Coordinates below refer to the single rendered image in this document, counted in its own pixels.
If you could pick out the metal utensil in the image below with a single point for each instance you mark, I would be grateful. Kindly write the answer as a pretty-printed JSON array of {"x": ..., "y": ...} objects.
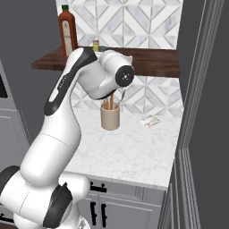
[{"x": 121, "y": 97}]

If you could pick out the grey drawer front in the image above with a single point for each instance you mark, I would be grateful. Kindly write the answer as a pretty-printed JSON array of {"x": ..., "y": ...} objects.
[{"x": 131, "y": 190}]

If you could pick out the grey appliance cabinet unit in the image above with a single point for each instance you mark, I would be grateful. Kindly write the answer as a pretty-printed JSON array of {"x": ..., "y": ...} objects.
[{"x": 10, "y": 131}]

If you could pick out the wooden spoons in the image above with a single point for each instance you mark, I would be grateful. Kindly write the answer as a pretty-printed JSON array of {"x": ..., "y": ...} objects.
[{"x": 111, "y": 101}]

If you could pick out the small yellow shaker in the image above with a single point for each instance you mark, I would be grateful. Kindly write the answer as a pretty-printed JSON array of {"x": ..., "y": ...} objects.
[{"x": 95, "y": 46}]

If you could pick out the grey cupboard door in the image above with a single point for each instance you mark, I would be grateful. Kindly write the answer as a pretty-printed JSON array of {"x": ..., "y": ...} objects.
[
  {"x": 86, "y": 213},
  {"x": 128, "y": 214}
]

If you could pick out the tall grey cabinet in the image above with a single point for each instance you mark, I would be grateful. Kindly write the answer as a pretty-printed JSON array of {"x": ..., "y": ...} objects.
[{"x": 205, "y": 119}]

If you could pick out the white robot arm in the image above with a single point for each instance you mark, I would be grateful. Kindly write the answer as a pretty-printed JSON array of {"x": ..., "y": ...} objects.
[{"x": 59, "y": 134}]

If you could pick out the white flat packet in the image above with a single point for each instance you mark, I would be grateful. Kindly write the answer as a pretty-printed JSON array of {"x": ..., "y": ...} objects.
[{"x": 150, "y": 120}]

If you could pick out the red-brown condiment bottle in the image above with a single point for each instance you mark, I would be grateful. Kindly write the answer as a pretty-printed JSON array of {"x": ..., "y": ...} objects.
[{"x": 68, "y": 29}]

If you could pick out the beige utensil pot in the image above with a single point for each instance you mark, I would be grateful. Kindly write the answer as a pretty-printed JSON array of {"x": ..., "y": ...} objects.
[{"x": 110, "y": 118}]

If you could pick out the dark wooden shelf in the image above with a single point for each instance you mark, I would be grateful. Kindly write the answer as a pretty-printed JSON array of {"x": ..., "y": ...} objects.
[{"x": 152, "y": 61}]

